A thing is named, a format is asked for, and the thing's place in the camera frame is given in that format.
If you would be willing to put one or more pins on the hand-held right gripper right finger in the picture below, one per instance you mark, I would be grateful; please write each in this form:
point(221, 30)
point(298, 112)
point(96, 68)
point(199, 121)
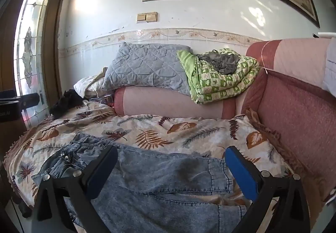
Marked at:
point(241, 175)

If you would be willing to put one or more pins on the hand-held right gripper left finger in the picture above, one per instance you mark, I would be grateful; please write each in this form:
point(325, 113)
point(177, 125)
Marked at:
point(101, 174)

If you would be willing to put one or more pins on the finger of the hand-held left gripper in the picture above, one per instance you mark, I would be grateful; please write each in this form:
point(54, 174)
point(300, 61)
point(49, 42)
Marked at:
point(29, 99)

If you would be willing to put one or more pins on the light blue denim pants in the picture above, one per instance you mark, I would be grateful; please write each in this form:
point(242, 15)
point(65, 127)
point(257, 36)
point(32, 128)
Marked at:
point(157, 177)

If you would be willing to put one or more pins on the black cloth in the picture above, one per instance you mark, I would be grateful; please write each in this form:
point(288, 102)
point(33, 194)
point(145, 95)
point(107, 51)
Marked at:
point(65, 103)

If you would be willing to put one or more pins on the white crumpled cloth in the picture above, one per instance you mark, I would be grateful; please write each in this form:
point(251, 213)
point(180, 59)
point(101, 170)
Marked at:
point(84, 84)

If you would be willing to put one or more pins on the stained glass door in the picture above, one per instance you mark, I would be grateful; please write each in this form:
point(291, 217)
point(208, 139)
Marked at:
point(29, 38)

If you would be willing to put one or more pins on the leaf print quilt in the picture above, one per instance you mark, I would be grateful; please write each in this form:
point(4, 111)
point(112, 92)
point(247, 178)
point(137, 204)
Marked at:
point(157, 128)

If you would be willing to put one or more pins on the pink sofa backrest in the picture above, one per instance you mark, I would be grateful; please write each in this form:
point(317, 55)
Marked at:
point(296, 107)

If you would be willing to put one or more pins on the green patterned folded blanket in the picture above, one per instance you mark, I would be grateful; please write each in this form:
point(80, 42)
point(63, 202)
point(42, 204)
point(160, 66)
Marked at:
point(223, 86)

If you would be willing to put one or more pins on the pink sofa bolster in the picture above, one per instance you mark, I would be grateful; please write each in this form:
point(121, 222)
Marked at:
point(170, 103)

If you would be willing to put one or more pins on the grey crumpled garment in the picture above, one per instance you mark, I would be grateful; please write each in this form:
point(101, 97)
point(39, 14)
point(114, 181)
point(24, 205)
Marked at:
point(223, 63)

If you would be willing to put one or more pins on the grey quilted blanket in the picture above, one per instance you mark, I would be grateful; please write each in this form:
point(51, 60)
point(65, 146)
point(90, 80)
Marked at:
point(147, 65)

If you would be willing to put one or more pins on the white quilted cloth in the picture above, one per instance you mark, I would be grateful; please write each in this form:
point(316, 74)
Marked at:
point(330, 70)

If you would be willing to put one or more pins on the beige light switch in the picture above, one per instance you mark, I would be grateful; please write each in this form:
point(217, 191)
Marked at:
point(147, 17)

